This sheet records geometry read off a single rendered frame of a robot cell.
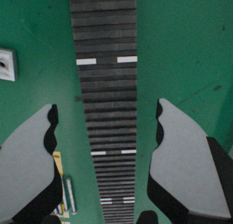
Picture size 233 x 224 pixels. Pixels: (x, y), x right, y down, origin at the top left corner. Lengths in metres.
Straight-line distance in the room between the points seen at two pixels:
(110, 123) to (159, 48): 0.09
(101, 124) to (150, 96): 0.07
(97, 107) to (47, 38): 0.08
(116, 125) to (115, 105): 0.02
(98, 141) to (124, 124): 0.04
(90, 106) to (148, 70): 0.07
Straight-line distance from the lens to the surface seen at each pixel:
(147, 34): 0.17
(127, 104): 0.15
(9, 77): 0.20
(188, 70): 0.19
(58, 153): 0.25
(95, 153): 0.19
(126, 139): 0.17
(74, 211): 0.37
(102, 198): 0.27
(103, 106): 0.15
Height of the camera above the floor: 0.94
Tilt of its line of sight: 58 degrees down
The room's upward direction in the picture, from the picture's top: 177 degrees clockwise
